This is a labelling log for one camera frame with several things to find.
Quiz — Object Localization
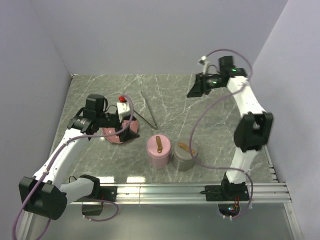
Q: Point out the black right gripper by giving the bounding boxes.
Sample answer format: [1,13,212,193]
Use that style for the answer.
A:
[186,72,225,99]

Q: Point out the pink polka dot plate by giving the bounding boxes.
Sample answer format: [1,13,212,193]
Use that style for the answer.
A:
[100,120,139,144]

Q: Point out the metal tongs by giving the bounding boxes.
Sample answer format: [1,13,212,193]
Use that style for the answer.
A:
[134,90,158,130]

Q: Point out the pink round lid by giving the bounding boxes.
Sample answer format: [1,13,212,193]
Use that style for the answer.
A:
[146,134,172,159]

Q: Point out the grey round lid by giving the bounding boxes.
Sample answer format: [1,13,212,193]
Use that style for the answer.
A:
[173,137,199,162]

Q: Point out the grey cylindrical container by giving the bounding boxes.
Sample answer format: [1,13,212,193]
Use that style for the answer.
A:
[172,155,195,172]

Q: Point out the pink cylindrical container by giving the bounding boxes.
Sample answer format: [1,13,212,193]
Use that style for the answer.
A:
[149,153,170,169]

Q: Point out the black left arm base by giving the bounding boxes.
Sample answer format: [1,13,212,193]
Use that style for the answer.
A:
[75,186,118,217]

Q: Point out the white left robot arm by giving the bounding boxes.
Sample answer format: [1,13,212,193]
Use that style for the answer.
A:
[18,94,139,220]

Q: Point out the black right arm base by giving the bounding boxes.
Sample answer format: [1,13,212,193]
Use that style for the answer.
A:
[200,182,251,219]

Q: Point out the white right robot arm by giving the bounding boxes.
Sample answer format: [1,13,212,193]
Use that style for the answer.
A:
[187,55,274,202]

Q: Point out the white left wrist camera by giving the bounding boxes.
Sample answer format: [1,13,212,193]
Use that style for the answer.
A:
[116,95,131,122]

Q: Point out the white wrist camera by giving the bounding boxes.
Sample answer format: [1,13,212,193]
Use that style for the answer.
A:
[116,95,131,122]
[198,55,210,75]

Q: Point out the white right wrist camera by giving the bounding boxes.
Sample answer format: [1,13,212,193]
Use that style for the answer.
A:
[198,55,210,75]

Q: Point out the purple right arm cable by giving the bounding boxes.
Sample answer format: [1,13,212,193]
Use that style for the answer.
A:
[189,48,254,220]

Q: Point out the aluminium front rail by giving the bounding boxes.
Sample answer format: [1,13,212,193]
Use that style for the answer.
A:
[18,182,303,240]

